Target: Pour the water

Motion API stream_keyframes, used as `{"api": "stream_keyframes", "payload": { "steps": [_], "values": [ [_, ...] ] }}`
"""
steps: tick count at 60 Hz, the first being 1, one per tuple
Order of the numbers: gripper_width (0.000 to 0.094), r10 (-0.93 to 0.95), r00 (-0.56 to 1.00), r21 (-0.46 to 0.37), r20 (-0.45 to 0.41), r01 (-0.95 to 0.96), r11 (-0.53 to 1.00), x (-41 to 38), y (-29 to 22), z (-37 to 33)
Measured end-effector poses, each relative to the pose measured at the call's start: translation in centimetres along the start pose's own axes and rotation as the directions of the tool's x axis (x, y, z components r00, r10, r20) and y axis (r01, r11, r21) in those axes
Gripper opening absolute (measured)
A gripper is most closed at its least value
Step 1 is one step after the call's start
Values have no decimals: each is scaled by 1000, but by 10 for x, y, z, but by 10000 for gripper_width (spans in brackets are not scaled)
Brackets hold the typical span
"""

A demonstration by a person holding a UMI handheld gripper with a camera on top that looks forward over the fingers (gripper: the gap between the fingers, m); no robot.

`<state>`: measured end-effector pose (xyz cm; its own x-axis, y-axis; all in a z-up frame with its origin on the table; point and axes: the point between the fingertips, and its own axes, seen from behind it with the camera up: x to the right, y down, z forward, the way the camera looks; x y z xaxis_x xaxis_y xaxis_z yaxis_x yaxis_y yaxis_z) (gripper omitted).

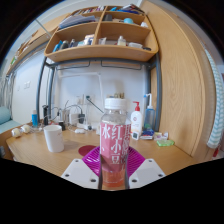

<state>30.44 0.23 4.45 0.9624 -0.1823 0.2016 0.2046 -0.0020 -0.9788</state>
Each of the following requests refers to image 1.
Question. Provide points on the grey metal desk frame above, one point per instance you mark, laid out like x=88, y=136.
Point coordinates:
x=158, y=100

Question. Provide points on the small white desk clock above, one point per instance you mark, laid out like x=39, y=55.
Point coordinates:
x=135, y=135

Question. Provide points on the white red-topped pump bottle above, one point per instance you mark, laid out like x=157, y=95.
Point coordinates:
x=136, y=120

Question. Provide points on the clear pink-labelled drink bottle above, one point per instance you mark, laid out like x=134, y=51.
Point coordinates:
x=115, y=140

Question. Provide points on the flat round red coaster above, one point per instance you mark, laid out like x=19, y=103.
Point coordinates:
x=86, y=150

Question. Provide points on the black upright device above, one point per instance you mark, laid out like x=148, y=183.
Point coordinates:
x=45, y=116

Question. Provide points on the striped pale curtain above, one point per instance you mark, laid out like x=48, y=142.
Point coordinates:
x=215, y=113

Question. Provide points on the small white printed box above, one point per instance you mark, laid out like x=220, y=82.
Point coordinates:
x=161, y=136

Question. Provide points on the long wooden wall shelf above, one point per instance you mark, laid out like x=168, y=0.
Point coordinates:
x=33, y=41

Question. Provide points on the small blue box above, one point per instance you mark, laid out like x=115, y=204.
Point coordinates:
x=147, y=134

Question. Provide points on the white cup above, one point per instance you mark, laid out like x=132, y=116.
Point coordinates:
x=54, y=138

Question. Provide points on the blue spray bottle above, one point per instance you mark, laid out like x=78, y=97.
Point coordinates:
x=149, y=116

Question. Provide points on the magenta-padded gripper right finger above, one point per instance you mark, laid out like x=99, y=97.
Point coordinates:
x=148, y=171

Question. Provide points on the wooden shelf unit with items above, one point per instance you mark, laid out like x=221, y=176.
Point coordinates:
x=100, y=51

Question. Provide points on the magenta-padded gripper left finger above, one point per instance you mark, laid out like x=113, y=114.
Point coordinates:
x=77, y=171

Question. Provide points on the white power strip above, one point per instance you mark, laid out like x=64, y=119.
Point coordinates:
x=84, y=126

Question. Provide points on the teal bed cushion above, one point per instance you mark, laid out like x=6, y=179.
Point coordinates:
x=5, y=121

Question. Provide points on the small white oval case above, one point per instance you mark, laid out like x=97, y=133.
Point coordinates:
x=80, y=131

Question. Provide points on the brown tree figure toy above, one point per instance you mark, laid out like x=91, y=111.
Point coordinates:
x=119, y=95

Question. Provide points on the blue white-capped tube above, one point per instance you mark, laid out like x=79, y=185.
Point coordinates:
x=34, y=119

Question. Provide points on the small round white jar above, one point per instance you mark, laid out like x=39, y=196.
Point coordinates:
x=25, y=129
x=15, y=132

